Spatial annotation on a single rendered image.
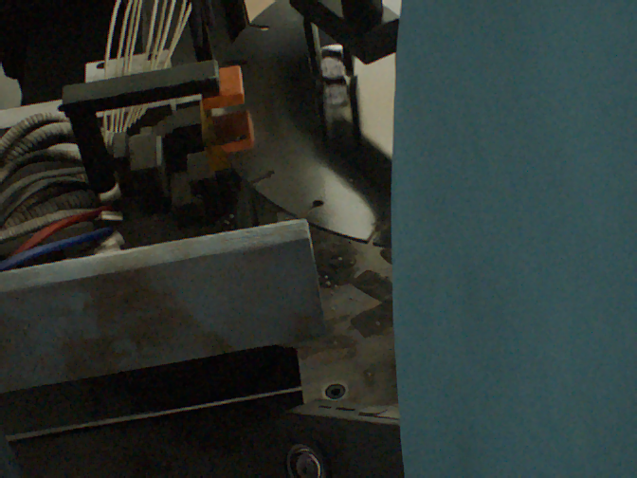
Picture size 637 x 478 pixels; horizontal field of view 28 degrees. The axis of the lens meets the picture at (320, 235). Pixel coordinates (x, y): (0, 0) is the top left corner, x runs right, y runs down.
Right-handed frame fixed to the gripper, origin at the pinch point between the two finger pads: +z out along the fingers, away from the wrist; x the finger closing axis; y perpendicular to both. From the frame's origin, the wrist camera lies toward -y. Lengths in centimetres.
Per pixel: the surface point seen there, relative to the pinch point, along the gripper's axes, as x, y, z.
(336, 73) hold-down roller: 14.9, -8.4, 10.5
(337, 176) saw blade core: 9.6, -7.9, 3.6
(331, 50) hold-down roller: 16.3, -8.7, 10.5
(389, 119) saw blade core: 12.3, -5.4, 7.8
